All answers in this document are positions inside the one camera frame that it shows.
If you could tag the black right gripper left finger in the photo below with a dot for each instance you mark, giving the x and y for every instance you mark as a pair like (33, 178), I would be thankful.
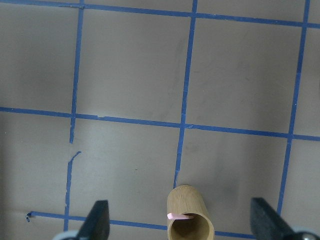
(97, 224)

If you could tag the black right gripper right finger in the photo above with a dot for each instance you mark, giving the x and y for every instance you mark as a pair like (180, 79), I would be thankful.
(266, 224)

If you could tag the pink chopstick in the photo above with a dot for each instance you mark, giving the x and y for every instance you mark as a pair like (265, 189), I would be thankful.
(176, 216)

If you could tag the bamboo cylinder holder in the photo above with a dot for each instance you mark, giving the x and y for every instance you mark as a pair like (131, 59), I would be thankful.
(187, 200)

